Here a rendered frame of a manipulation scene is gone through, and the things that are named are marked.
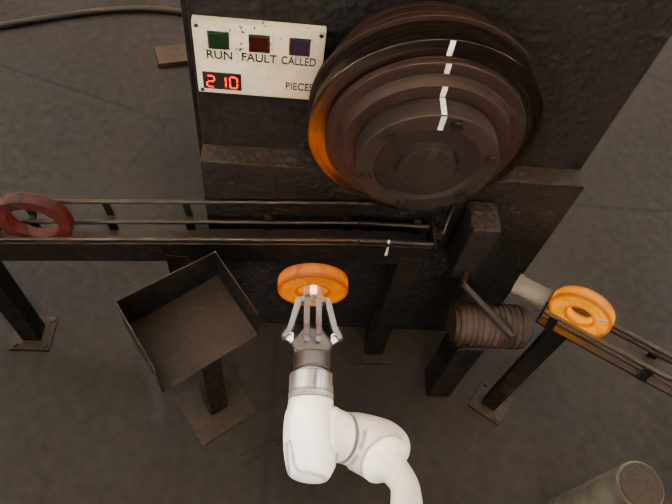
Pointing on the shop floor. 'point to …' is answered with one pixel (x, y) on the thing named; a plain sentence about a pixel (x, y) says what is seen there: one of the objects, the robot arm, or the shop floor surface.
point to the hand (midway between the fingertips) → (313, 282)
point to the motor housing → (473, 342)
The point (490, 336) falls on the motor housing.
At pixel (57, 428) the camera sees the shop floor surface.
